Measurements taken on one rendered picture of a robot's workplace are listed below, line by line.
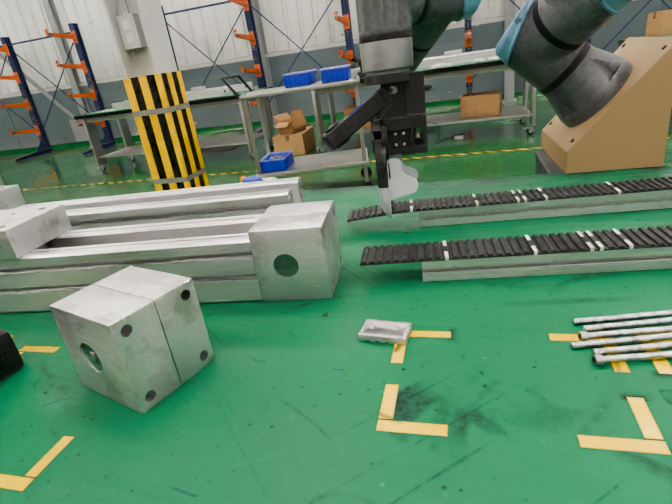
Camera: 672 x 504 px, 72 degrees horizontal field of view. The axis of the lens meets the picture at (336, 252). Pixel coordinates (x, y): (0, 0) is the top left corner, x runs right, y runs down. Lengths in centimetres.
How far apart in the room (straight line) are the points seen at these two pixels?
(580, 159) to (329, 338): 67
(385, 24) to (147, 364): 51
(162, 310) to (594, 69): 87
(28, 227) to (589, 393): 69
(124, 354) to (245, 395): 11
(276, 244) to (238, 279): 7
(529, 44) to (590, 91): 14
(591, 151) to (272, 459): 82
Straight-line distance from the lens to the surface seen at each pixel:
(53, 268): 73
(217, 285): 60
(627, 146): 103
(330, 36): 844
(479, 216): 76
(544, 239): 61
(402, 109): 72
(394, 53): 69
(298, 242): 54
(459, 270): 59
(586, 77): 103
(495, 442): 38
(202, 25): 928
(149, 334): 45
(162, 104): 389
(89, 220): 92
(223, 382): 47
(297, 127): 580
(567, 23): 97
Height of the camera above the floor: 105
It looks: 23 degrees down
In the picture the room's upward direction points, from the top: 9 degrees counter-clockwise
